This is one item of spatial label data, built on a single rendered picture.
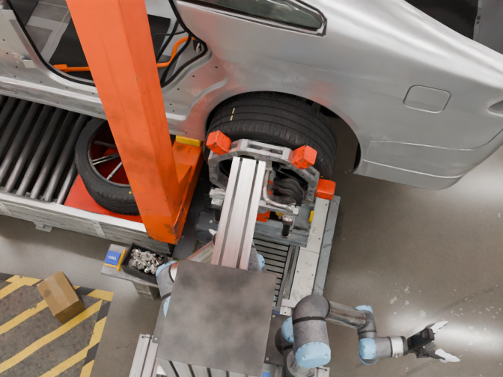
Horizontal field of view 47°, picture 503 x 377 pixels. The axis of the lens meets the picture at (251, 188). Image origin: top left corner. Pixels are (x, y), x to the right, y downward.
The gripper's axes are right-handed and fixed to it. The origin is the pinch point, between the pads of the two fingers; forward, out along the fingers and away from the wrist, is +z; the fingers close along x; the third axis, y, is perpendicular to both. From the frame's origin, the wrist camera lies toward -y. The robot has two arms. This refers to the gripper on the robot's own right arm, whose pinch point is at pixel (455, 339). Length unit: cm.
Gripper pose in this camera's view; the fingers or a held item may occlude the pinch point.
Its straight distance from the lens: 236.2
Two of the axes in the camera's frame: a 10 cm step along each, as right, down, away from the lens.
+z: 10.0, -0.6, 0.6
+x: 0.8, 8.2, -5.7
